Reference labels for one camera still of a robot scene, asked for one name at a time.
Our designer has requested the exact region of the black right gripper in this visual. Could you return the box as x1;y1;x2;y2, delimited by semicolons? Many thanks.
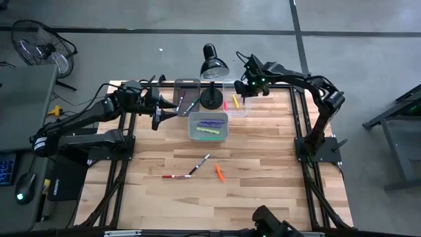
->
234;54;274;97

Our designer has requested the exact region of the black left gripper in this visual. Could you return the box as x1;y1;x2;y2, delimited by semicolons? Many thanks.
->
141;87;178;131

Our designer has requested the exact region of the purple Expo dry-erase marker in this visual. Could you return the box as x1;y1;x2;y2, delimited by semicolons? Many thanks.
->
176;91;187;112

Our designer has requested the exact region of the green Expo dry-erase marker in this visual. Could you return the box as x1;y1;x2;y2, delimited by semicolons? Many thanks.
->
183;97;200;115

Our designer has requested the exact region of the black Expo dry-erase marker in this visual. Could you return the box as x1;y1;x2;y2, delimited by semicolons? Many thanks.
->
188;153;211;176

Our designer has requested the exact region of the orange highlighter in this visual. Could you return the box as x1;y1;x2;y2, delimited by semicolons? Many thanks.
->
214;163;226;182

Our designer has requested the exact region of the smoky translucent plastic bin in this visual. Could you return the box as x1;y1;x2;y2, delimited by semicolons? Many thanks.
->
172;78;201;117

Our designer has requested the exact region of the clear plastic bin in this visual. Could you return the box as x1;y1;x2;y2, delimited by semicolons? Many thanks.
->
222;78;251;119

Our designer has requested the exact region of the opaque light grey bin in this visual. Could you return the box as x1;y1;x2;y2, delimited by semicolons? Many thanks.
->
187;111;230;143

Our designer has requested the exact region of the black gooseneck desk lamp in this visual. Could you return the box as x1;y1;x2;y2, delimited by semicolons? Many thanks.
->
199;43;230;111

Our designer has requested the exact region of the yellow power plug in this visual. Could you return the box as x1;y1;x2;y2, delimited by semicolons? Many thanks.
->
47;105;64;118

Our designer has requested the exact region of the black floor fan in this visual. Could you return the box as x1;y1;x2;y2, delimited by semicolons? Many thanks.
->
11;18;79;92

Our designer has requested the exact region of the grey desk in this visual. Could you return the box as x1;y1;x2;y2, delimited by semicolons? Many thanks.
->
0;64;59;233

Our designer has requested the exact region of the black metal table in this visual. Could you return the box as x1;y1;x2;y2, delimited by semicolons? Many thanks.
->
362;84;421;192

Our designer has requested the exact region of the black computer mouse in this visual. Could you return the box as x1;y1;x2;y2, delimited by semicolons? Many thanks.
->
14;171;37;205

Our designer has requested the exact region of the backlit keyboard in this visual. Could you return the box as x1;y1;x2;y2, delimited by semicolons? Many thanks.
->
0;153;16;187

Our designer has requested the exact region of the black aluminium rig frame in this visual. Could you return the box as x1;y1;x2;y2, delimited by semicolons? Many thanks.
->
78;80;353;233

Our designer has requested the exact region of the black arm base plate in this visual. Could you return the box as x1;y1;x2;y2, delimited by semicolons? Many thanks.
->
294;134;349;163
61;127;136;162

